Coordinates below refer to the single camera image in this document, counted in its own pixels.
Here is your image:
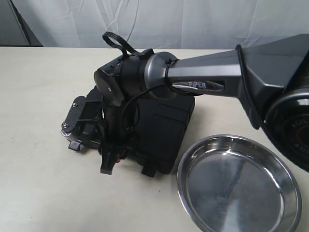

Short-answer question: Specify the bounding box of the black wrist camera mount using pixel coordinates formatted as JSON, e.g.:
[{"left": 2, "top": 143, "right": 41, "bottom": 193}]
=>
[{"left": 60, "top": 96, "right": 101, "bottom": 138}]

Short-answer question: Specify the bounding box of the round stainless steel tray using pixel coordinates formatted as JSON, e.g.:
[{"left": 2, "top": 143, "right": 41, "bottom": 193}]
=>
[{"left": 177, "top": 134, "right": 302, "bottom": 232}]

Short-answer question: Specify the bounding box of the black plastic tool case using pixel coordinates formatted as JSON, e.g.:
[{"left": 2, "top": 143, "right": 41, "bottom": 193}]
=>
[{"left": 66, "top": 87, "right": 195, "bottom": 177}]

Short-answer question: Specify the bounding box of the white backdrop curtain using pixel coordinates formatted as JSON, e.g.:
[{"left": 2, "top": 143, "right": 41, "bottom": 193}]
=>
[{"left": 0, "top": 0, "right": 309, "bottom": 49}]

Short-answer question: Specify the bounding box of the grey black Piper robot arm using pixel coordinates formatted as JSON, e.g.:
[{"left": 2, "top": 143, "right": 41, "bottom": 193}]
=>
[{"left": 94, "top": 32, "right": 309, "bottom": 174}]

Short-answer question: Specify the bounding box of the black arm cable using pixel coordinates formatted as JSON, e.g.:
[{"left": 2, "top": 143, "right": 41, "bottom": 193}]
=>
[{"left": 102, "top": 31, "right": 267, "bottom": 145}]

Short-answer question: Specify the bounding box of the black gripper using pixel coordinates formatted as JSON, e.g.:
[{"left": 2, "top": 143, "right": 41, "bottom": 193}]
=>
[{"left": 99, "top": 100, "right": 135, "bottom": 174}]

